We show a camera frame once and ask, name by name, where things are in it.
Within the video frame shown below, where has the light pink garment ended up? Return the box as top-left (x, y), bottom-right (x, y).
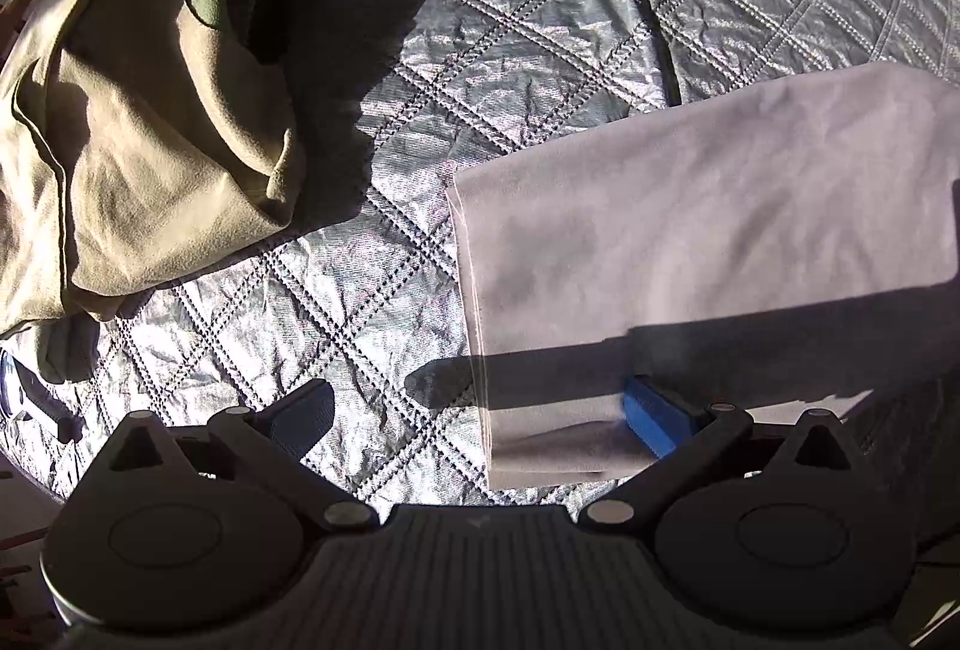
top-left (445, 61), bottom-right (960, 493)

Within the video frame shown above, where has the silver quilted bedspread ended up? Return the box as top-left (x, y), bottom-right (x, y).
top-left (0, 0), bottom-right (960, 531)

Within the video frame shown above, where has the khaki cloth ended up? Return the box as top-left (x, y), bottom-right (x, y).
top-left (0, 0), bottom-right (308, 340)

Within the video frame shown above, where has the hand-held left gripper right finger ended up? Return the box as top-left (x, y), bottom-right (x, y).
top-left (577, 375), bottom-right (875, 532)

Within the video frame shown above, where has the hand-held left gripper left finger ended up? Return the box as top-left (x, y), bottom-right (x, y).
top-left (79, 378), bottom-right (380, 532)

